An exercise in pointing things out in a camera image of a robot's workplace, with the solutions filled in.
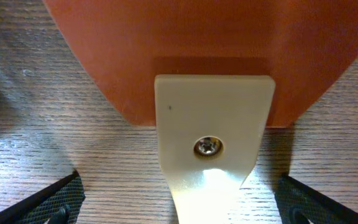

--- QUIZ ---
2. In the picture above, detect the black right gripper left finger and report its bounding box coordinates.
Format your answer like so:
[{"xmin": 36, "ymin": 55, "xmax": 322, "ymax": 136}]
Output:
[{"xmin": 0, "ymin": 170, "xmax": 86, "ymax": 224}]

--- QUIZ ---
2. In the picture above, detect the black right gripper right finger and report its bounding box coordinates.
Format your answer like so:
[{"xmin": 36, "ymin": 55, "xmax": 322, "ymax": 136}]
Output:
[{"xmin": 275, "ymin": 175, "xmax": 358, "ymax": 224}]

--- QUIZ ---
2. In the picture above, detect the red scraper with wooden handle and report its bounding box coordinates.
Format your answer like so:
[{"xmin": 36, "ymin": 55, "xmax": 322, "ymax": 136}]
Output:
[{"xmin": 45, "ymin": 0, "xmax": 358, "ymax": 223}]

